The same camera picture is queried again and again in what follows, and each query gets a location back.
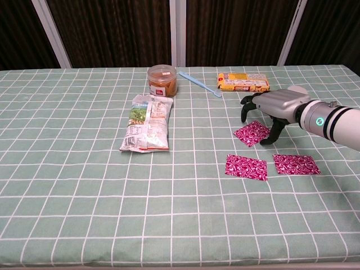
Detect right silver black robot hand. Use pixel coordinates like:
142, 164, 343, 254
240, 89, 312, 146

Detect small white lidded jar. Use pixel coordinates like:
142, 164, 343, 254
286, 85, 309, 96

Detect yellow snack box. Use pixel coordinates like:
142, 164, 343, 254
217, 72, 272, 94

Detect light blue toothbrush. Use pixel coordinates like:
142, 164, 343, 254
178, 71, 223, 98

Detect dark brown curtain panel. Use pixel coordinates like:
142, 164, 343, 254
284, 0, 360, 74
0, 0, 61, 71
185, 0, 296, 68
46, 0, 172, 68

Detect clear plastic jar brown snacks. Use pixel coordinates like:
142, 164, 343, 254
147, 64, 178, 98

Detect white green snack bag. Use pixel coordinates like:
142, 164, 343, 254
119, 93, 174, 154

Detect green white checked tablecloth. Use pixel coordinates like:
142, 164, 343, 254
0, 65, 360, 267

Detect white metal partition post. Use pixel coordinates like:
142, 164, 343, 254
30, 0, 73, 69
277, 0, 308, 66
169, 0, 187, 68

